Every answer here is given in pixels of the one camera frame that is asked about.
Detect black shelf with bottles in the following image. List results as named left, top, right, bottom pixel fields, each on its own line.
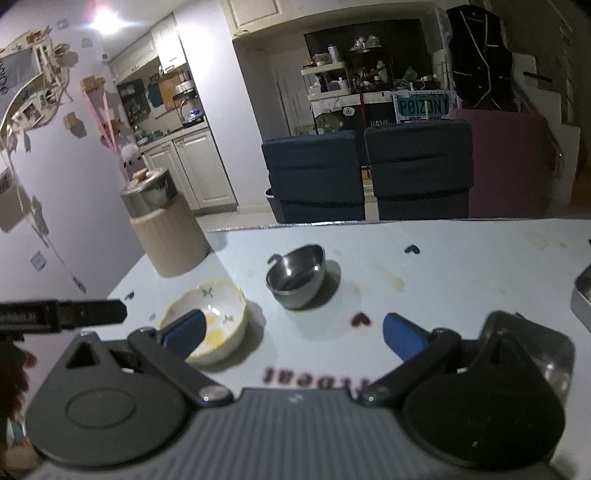
left=346, top=34, right=393, bottom=90

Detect floral ceramic bowl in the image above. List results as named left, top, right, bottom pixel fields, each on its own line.
left=159, top=281, right=247, bottom=366

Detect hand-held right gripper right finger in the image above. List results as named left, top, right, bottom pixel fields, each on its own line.
left=358, top=311, right=527, bottom=408

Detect white plush toy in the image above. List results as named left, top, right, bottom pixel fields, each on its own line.
left=121, top=143, right=145, bottom=174

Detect white kitchen cabinets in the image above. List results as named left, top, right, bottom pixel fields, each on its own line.
left=139, top=127, right=238, bottom=213
left=108, top=14, right=188, bottom=81

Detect black vest with white trim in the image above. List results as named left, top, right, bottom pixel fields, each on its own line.
left=445, top=6, right=513, bottom=112

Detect teal sign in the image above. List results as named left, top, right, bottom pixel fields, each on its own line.
left=392, top=92, right=450, bottom=123

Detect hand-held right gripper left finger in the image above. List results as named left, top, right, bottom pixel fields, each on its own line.
left=62, top=310, right=235, bottom=408

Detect small round steel bowl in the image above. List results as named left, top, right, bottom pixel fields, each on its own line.
left=265, top=244, right=326, bottom=310

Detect white shelf rack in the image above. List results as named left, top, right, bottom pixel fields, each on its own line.
left=301, top=62, right=352, bottom=95

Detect wall photo collage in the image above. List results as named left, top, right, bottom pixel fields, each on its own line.
left=0, top=25, right=75, bottom=153

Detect white lower kitchen cabinets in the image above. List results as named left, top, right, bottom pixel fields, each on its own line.
left=139, top=127, right=238, bottom=213

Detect person's left hand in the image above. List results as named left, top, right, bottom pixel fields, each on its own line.
left=0, top=344, right=38, bottom=411

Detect dark blue chair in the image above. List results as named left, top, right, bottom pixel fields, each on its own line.
left=262, top=129, right=366, bottom=223
left=364, top=119, right=474, bottom=221

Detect white upper kitchen cabinets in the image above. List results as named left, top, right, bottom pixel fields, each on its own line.
left=108, top=14, right=188, bottom=81

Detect large rectangular steel container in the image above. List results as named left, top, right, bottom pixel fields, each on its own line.
left=508, top=318, right=576, bottom=407

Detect cream cabinet door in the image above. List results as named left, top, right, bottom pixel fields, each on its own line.
left=222, top=0, right=282, bottom=38

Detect small rectangular steel container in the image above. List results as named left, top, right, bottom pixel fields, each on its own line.
left=570, top=265, right=591, bottom=333

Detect beige canister with steel lid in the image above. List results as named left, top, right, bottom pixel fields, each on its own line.
left=121, top=167, right=211, bottom=278

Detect purple chair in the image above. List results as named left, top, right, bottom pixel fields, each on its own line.
left=450, top=108, right=561, bottom=219

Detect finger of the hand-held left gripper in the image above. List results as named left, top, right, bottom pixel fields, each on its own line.
left=58, top=298, right=128, bottom=331

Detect pink wall ribbon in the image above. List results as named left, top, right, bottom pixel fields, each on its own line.
left=81, top=88, right=127, bottom=181

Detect white staircase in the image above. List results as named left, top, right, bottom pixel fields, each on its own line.
left=512, top=51, right=583, bottom=204

